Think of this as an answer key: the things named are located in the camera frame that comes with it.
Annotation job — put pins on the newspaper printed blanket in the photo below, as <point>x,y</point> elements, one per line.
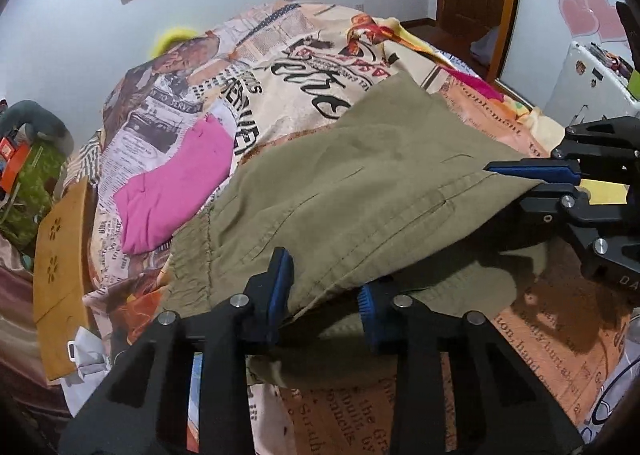
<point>300,75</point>

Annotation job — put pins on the striped pink curtain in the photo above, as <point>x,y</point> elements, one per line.
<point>15,315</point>

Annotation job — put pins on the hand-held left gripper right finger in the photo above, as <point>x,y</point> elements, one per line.
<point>374,317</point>

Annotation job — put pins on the wardrobe door with pink hearts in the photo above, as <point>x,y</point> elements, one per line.
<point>550,10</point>

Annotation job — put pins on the olive green pants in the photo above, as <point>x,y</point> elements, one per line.
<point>350,175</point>

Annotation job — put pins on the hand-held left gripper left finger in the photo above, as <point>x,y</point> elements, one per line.
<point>280,287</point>

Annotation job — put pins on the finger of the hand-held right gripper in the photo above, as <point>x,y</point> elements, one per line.
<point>530,171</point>
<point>555,207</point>

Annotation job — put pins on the green patterned bag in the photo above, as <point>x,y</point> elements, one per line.
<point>35,190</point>

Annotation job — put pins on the white plastic case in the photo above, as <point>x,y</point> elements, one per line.
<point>585,90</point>

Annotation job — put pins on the pink cloth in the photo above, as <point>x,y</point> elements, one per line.
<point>170,185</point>
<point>472,82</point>

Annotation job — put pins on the grey cloth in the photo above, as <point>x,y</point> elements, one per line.
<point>485,47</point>

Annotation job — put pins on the orange box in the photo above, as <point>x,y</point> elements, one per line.
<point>12,160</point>

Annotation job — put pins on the grey plush toy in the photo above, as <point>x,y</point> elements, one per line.
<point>35,117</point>

